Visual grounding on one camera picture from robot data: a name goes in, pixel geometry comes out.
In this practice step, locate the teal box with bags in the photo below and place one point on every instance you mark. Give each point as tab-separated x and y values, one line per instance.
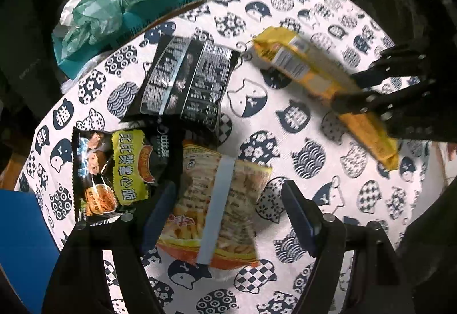
125	10

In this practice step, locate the black yellow snack bag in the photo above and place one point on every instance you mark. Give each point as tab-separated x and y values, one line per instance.
115	172

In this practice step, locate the long gold snack pack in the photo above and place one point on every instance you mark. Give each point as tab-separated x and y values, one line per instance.
309	66

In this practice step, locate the orange striped chips bag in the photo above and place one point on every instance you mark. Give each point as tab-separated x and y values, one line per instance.
212	220

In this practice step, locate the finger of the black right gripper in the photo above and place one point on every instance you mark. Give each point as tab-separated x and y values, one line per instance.
371	101
399	61

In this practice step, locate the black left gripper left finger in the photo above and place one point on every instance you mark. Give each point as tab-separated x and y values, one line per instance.
78	281

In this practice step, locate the black text snack bag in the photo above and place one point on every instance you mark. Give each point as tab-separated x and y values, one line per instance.
186	83

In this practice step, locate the hanging dark coats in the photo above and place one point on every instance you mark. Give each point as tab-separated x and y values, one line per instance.
29	72

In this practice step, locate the blue cardboard box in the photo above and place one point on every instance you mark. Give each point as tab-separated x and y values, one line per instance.
28	251

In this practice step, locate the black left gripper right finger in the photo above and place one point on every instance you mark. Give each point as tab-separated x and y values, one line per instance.
376	284

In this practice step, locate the cat pattern white cloth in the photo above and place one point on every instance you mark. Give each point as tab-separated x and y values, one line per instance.
265	118

